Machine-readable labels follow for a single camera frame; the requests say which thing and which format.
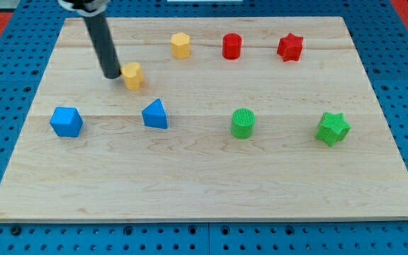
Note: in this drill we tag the silver tool mount collar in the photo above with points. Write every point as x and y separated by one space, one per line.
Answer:
85 8

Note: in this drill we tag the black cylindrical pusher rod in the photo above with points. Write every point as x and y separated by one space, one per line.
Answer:
103 45

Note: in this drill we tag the yellow hexagon block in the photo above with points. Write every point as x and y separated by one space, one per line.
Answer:
180 45

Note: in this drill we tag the yellow heart block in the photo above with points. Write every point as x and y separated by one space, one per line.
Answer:
132 75

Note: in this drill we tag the blue cube block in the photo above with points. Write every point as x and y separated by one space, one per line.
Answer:
66 122

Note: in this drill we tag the blue triangle block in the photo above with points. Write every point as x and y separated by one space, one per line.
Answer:
154 115

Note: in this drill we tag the red cylinder block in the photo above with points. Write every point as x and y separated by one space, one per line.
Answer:
231 46

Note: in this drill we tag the light wooden board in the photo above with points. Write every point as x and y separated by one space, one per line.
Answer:
120 171

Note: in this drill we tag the green cylinder block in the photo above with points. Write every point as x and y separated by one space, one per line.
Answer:
243 121

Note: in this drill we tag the red star block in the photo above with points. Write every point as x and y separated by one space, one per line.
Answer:
290 47

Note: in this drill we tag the green star block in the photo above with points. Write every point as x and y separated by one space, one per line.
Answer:
332 128

